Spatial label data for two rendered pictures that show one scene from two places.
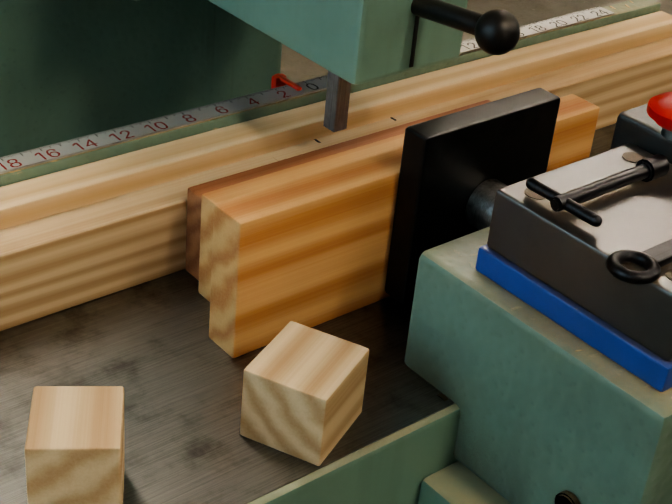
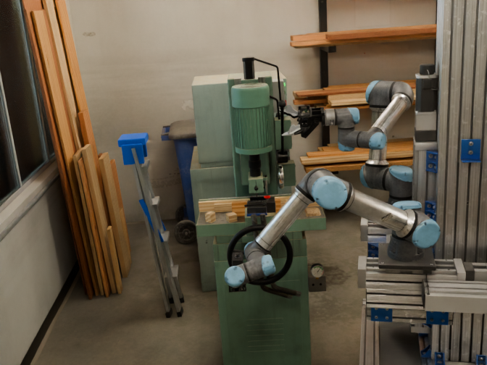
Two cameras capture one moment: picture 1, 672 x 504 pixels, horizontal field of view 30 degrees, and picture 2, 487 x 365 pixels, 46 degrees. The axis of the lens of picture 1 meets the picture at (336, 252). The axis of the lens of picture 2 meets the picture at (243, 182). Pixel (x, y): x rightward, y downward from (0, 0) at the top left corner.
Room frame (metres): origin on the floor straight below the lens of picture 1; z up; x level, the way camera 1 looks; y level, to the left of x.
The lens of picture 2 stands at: (-1.35, -1.79, 1.87)
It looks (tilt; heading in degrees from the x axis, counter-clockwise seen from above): 17 degrees down; 44
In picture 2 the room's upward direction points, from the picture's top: 4 degrees counter-clockwise
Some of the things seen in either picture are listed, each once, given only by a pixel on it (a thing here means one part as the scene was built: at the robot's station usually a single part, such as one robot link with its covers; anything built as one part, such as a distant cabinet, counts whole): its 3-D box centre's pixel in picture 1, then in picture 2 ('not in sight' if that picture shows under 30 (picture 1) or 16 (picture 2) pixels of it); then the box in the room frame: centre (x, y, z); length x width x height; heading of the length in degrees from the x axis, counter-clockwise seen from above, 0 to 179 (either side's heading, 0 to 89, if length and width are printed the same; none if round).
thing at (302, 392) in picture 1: (304, 391); (231, 217); (0.41, 0.01, 0.92); 0.04 x 0.04 x 0.03; 67
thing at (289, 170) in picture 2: not in sight; (286, 173); (0.84, 0.02, 1.02); 0.09 x 0.07 x 0.12; 132
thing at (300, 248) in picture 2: not in sight; (259, 227); (0.68, 0.09, 0.76); 0.57 x 0.45 x 0.09; 42
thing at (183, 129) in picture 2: not in sight; (205, 178); (1.76, 1.66, 0.48); 0.64 x 0.54 x 0.97; 138
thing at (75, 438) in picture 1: (77, 460); (210, 216); (0.35, 0.09, 0.92); 0.04 x 0.03 x 0.04; 9
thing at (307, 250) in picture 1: (417, 214); (256, 207); (0.54, -0.04, 0.94); 0.23 x 0.02 x 0.07; 132
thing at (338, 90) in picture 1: (339, 83); not in sight; (0.59, 0.01, 0.97); 0.01 x 0.01 x 0.05; 42
